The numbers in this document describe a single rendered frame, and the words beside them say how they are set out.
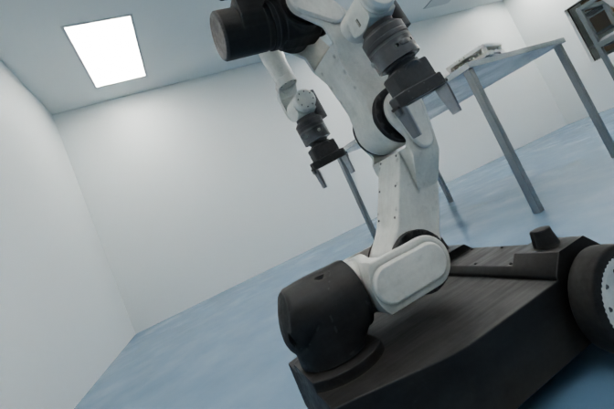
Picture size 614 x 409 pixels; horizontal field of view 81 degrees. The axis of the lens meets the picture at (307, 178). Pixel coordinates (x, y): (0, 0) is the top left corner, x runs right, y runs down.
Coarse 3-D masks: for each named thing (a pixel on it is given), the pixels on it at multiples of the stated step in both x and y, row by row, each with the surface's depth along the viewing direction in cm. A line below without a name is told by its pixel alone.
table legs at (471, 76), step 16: (560, 48) 242; (576, 80) 240; (480, 96) 191; (592, 112) 238; (496, 128) 189; (608, 144) 237; (512, 160) 188; (352, 192) 315; (448, 192) 359; (528, 192) 186; (368, 224) 310
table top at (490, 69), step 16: (528, 48) 219; (544, 48) 232; (464, 64) 191; (480, 64) 194; (496, 64) 213; (512, 64) 238; (448, 80) 202; (464, 80) 220; (480, 80) 247; (496, 80) 284; (432, 96) 225; (464, 96) 292; (432, 112) 306; (352, 144) 291
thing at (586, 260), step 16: (592, 256) 66; (608, 256) 65; (576, 272) 66; (592, 272) 64; (608, 272) 64; (576, 288) 65; (592, 288) 63; (608, 288) 65; (576, 304) 65; (592, 304) 62; (608, 304) 64; (576, 320) 66; (592, 320) 63; (608, 320) 62; (592, 336) 64; (608, 336) 62
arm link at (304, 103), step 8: (296, 96) 106; (304, 96) 107; (312, 96) 107; (296, 104) 106; (304, 104) 106; (312, 104) 107; (320, 104) 113; (288, 112) 114; (296, 112) 108; (304, 112) 109; (312, 112) 110; (320, 112) 112; (296, 120) 111; (304, 120) 108; (312, 120) 108; (320, 120) 109; (296, 128) 111; (304, 128) 108
